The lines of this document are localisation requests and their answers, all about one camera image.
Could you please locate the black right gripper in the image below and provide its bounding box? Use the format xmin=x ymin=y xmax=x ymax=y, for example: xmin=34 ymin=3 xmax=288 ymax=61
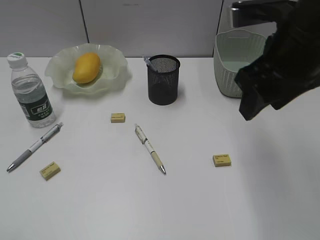
xmin=231 ymin=0 xmax=320 ymax=121

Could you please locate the blue and white pen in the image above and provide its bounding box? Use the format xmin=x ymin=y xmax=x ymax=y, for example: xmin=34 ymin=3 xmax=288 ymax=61
xmin=142 ymin=56 xmax=158 ymax=72

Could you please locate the yellow mango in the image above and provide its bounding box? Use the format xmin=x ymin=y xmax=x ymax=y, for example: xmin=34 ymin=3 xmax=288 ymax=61
xmin=72 ymin=52 xmax=101 ymax=84

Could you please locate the clear water bottle green label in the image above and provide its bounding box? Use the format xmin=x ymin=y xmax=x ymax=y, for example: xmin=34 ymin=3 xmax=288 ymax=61
xmin=6 ymin=52 xmax=56 ymax=128

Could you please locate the pale green woven basket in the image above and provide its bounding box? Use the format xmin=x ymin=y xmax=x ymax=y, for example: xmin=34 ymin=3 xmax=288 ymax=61
xmin=213 ymin=29 xmax=267 ymax=98

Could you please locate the yellow eraser right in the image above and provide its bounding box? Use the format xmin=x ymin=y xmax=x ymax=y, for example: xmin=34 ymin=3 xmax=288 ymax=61
xmin=212 ymin=154 xmax=232 ymax=167

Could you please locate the black mesh pen holder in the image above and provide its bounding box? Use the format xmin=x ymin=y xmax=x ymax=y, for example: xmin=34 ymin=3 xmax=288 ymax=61
xmin=147 ymin=54 xmax=181 ymax=106

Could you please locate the beige and white pen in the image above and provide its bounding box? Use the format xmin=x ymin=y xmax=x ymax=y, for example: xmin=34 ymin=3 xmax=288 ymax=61
xmin=134 ymin=124 xmax=167 ymax=175

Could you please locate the translucent green wavy plate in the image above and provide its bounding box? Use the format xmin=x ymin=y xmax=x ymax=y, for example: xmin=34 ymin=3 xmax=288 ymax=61
xmin=44 ymin=43 xmax=132 ymax=95

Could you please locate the yellow eraser near bottle cap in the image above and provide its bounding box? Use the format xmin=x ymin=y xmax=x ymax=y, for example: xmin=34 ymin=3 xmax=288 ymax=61
xmin=110 ymin=113 xmax=126 ymax=123

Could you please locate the grey and white pen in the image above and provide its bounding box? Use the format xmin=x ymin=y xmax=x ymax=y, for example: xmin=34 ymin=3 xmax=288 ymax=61
xmin=6 ymin=122 xmax=64 ymax=173

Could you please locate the yellow eraser front left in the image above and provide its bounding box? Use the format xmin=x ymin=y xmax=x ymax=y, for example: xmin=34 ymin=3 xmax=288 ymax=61
xmin=39 ymin=161 xmax=61 ymax=181

